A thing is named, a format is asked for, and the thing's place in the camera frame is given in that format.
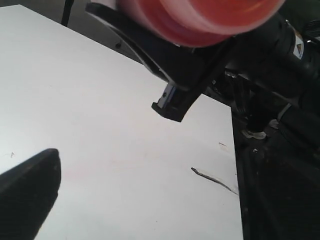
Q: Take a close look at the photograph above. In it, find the red sauce squeeze bottle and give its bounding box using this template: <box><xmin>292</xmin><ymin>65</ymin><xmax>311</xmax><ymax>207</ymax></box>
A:
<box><xmin>116</xmin><ymin>0</ymin><xmax>284</xmax><ymax>47</ymax></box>

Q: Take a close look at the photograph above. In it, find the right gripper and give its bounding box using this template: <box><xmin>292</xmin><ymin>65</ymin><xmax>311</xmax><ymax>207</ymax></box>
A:
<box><xmin>85</xmin><ymin>3</ymin><xmax>240</xmax><ymax>123</ymax></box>

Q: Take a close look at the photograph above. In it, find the white sneaker shoe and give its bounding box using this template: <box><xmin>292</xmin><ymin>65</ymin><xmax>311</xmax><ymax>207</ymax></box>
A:
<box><xmin>241</xmin><ymin>129</ymin><xmax>267</xmax><ymax>140</ymax></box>

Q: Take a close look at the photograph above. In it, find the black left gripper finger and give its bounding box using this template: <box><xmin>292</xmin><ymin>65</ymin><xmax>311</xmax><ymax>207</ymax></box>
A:
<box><xmin>0</xmin><ymin>148</ymin><xmax>62</xmax><ymax>240</ymax></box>

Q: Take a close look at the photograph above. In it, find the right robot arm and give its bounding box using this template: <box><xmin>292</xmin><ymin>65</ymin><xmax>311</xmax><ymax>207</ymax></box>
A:
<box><xmin>85</xmin><ymin>0</ymin><xmax>320</xmax><ymax>240</ymax></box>

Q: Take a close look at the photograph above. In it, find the black tripod stand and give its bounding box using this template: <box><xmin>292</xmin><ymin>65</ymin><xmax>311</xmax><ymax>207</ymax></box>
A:
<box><xmin>61</xmin><ymin>0</ymin><xmax>75</xmax><ymax>27</ymax></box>

